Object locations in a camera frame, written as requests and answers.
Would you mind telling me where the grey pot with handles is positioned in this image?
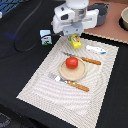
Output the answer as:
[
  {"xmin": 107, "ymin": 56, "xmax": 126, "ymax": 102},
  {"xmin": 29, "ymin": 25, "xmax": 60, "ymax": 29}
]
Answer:
[{"xmin": 87, "ymin": 3, "xmax": 111, "ymax": 26}]

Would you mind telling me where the white woven placemat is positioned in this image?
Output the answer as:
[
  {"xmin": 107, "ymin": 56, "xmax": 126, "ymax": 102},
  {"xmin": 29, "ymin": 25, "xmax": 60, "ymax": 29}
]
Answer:
[{"xmin": 17, "ymin": 37, "xmax": 118, "ymax": 128}]

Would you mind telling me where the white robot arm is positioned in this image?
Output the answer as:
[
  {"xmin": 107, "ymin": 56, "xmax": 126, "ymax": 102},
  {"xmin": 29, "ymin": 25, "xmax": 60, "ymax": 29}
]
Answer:
[{"xmin": 53, "ymin": 0, "xmax": 99, "ymax": 35}]

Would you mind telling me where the blue striped cloth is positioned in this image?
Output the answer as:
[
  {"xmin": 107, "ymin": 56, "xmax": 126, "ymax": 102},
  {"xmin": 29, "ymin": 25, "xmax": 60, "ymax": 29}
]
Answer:
[{"xmin": 0, "ymin": 0, "xmax": 23, "ymax": 14}]

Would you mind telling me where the red toy tomato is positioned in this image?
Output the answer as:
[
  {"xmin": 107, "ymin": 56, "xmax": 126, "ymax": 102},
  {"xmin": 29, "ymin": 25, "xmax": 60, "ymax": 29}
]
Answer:
[{"xmin": 66, "ymin": 57, "xmax": 78, "ymax": 68}]

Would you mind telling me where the yellow toy box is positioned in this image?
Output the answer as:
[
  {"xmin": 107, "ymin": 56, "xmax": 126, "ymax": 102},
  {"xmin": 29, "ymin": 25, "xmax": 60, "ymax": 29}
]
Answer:
[{"xmin": 71, "ymin": 35, "xmax": 81, "ymax": 49}]

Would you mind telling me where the small white milk carton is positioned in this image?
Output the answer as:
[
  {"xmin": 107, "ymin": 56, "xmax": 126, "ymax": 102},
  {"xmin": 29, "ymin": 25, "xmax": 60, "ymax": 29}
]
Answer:
[{"xmin": 40, "ymin": 30, "xmax": 52, "ymax": 45}]

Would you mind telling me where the knife with wooden handle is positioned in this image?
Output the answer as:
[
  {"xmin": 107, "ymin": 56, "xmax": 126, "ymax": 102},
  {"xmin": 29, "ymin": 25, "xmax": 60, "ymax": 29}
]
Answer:
[{"xmin": 62, "ymin": 52, "xmax": 101, "ymax": 65}]

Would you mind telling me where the white toy fish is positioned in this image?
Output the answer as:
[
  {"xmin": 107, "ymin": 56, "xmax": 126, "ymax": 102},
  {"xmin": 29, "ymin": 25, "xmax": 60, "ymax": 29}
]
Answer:
[{"xmin": 86, "ymin": 45, "xmax": 106, "ymax": 54}]

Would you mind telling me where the brown wooden board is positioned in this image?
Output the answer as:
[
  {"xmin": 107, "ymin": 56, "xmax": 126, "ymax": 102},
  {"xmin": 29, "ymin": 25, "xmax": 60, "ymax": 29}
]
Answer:
[{"xmin": 50, "ymin": 0, "xmax": 128, "ymax": 44}]

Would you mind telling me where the fork with wooden handle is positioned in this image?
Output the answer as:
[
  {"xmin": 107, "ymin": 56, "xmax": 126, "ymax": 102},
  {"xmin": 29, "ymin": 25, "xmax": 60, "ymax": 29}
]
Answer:
[{"xmin": 48, "ymin": 73, "xmax": 89, "ymax": 92}]

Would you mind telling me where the round wooden plate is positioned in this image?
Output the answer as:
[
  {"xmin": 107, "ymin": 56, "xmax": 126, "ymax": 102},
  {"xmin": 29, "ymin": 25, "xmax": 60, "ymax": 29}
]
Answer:
[{"xmin": 59, "ymin": 59, "xmax": 87, "ymax": 81}]

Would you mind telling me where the beige bowl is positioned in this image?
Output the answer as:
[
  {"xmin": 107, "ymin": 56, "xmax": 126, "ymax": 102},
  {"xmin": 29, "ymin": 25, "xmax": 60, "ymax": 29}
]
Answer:
[{"xmin": 121, "ymin": 7, "xmax": 128, "ymax": 30}]

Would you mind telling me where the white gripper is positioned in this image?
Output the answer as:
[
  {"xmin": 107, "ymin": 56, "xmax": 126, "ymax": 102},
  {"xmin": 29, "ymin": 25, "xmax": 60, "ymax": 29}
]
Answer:
[{"xmin": 53, "ymin": 4, "xmax": 99, "ymax": 35}]

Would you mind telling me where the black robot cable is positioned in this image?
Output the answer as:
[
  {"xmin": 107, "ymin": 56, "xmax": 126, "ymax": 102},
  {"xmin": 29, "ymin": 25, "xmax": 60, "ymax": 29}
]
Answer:
[{"xmin": 12, "ymin": 0, "xmax": 64, "ymax": 53}]

